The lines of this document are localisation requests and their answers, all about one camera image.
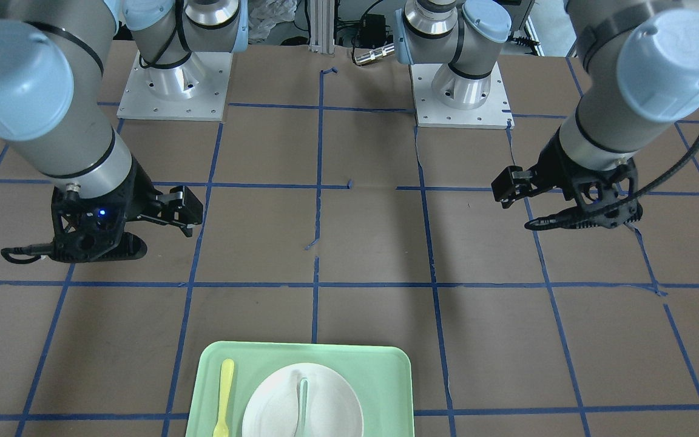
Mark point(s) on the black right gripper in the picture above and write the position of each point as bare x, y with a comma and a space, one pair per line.
138, 193

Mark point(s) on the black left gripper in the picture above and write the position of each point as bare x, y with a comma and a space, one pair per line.
552, 168

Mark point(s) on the pale green plastic spoon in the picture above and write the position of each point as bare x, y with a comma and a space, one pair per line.
302, 400

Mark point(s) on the yellow plastic fork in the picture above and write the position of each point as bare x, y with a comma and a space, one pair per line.
226, 377

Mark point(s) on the white round plate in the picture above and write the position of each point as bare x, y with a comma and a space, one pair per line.
334, 408

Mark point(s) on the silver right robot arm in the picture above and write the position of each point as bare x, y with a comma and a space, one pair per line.
52, 60

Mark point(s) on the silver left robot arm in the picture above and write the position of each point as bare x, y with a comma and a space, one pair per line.
642, 57

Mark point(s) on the light green tray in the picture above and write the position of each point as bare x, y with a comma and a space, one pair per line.
381, 377

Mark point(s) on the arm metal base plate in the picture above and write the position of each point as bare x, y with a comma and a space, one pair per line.
446, 100
195, 91

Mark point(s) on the aluminium frame post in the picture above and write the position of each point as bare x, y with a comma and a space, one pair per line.
322, 26

